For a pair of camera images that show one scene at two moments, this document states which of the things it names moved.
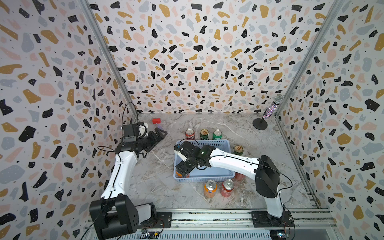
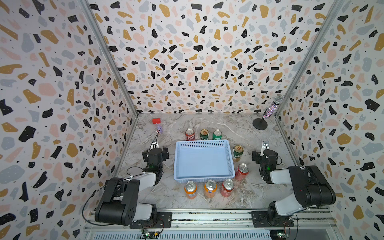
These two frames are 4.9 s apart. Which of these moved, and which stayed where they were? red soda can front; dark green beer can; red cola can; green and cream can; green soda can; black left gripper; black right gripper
Moved: black left gripper; black right gripper
Stayed: green soda can; red cola can; dark green beer can; red soda can front; green and cream can
